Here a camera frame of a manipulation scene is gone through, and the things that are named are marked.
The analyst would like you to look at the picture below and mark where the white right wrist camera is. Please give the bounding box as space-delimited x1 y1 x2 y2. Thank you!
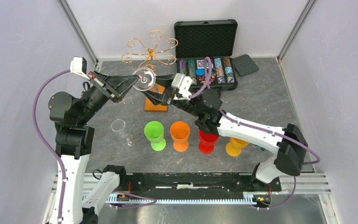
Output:
171 73 192 100

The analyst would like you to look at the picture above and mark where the green wine glass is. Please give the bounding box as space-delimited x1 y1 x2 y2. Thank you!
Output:
144 121 166 151

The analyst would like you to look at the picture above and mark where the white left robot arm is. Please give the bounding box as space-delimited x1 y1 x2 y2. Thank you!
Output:
48 72 138 224

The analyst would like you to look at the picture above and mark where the blue round chip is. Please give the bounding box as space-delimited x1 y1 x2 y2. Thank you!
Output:
195 69 205 76

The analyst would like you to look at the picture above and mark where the red wine glass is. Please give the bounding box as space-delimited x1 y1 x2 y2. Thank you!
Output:
198 130 219 154

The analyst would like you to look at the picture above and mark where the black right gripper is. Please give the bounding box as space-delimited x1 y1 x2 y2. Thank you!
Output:
137 72 203 118

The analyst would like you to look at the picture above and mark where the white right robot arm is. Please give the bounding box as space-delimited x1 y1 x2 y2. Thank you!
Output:
140 72 308 190

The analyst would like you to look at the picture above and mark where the black foam pad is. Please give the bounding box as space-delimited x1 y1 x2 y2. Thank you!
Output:
233 54 259 77

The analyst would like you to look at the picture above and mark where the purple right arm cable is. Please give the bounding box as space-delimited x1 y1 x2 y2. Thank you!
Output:
188 56 322 211

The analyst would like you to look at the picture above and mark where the black poker chip case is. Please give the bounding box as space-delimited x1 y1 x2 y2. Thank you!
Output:
174 19 238 91

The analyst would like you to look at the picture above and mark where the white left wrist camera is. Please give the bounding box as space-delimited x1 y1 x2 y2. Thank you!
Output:
69 57 90 80

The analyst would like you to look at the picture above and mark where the orange wine glass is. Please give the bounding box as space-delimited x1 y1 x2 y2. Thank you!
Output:
170 121 190 152

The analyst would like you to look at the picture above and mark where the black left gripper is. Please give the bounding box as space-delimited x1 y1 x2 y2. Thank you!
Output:
77 68 140 124

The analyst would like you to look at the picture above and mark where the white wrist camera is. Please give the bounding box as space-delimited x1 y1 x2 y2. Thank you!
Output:
69 57 90 80
171 73 192 100

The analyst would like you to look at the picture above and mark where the clear wine glass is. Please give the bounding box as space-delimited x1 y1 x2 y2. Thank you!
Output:
132 67 156 91
110 119 132 146

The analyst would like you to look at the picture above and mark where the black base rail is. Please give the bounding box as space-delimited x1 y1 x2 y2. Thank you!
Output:
116 172 282 200

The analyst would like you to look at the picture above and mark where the blue playing card deck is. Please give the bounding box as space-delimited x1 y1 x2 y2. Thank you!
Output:
196 60 209 69

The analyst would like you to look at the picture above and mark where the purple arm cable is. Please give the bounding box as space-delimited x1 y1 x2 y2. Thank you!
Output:
188 56 322 211
32 68 158 224

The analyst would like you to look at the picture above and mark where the gold wire rack wooden base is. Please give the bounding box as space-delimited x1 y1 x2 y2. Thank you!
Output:
121 30 179 112

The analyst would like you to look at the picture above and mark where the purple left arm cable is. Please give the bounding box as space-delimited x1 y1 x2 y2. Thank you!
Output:
32 68 158 224

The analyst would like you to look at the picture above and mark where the yellow wine glass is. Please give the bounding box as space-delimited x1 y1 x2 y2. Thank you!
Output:
225 137 249 157

